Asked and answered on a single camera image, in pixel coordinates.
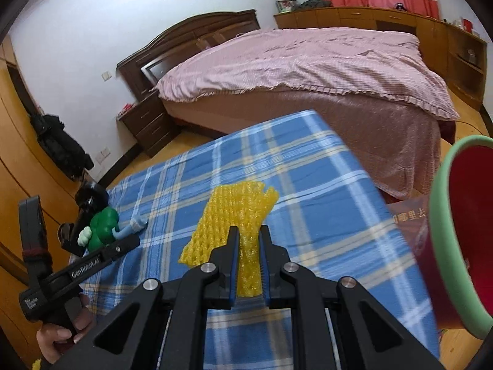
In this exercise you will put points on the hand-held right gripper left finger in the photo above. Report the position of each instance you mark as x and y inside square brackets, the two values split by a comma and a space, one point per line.
[233, 277]

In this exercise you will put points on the wall switch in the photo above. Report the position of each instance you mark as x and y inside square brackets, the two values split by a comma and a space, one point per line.
[105, 74]

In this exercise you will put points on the person's left hand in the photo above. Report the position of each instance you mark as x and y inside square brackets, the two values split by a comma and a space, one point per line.
[83, 322]

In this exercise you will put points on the light blue plastic piece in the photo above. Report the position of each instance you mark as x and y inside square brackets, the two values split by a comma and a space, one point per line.
[133, 229]

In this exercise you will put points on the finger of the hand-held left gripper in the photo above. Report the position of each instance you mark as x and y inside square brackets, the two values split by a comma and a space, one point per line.
[119, 248]

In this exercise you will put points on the small black toy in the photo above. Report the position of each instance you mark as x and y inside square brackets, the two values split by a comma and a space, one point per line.
[400, 7]

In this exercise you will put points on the yellow foam net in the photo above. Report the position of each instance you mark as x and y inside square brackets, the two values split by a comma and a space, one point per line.
[227, 216]

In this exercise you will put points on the dark wooden nightstand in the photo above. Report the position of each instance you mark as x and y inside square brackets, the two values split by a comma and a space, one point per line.
[148, 123]

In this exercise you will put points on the wooden wardrobe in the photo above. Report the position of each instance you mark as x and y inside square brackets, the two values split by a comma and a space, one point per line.
[23, 169]

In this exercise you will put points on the pink blanket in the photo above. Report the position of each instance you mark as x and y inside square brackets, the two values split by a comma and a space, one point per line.
[308, 61]

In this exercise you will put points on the red bucket with green rim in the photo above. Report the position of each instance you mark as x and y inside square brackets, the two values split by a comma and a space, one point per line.
[473, 219]

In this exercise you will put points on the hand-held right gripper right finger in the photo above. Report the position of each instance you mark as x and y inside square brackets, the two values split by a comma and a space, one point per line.
[265, 277]

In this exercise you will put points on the red box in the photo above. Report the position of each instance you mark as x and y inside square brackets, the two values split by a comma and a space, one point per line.
[467, 25]

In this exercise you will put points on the black jacket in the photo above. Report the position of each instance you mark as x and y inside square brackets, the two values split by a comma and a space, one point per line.
[61, 146]

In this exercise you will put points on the dark clothes pile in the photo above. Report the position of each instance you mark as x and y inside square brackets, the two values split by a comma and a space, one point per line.
[314, 3]

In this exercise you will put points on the small photo frame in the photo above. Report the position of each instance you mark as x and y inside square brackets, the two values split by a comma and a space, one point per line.
[285, 5]

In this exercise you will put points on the dark wooden bed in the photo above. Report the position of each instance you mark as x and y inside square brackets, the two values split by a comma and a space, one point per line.
[185, 38]

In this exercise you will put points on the wall socket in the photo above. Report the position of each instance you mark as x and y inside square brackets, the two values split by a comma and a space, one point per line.
[102, 157]

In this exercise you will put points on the blue plaid tablecloth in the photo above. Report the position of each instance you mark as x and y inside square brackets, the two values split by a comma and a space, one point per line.
[289, 185]

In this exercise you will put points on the green clover toy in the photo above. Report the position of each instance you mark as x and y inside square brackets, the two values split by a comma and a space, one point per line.
[102, 227]

